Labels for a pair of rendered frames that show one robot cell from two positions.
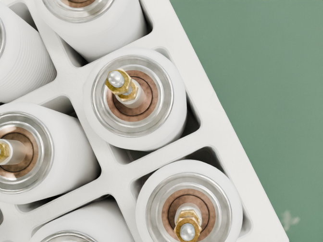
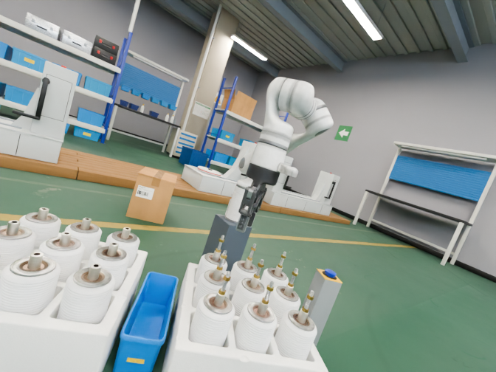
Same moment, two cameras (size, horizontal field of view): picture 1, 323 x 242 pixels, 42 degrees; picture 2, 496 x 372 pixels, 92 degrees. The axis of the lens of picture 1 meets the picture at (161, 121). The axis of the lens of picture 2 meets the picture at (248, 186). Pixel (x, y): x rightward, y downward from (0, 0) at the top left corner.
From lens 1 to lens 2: 56 cm
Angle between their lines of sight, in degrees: 80
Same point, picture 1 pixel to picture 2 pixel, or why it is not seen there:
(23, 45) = (283, 306)
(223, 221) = (212, 308)
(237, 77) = not seen: outside the picture
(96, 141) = not seen: hidden behind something
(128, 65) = (271, 315)
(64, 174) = (241, 293)
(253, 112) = not seen: outside the picture
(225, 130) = (232, 353)
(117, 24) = (285, 328)
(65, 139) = (252, 297)
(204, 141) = (230, 345)
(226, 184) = (222, 317)
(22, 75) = (273, 306)
